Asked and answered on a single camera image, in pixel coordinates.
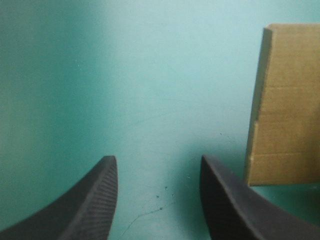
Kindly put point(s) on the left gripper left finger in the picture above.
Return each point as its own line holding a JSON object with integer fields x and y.
{"x": 85, "y": 210}

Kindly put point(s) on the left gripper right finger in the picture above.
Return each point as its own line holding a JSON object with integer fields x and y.
{"x": 232, "y": 215}

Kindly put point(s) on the brown cardboard box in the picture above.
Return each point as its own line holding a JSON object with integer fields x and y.
{"x": 287, "y": 107}

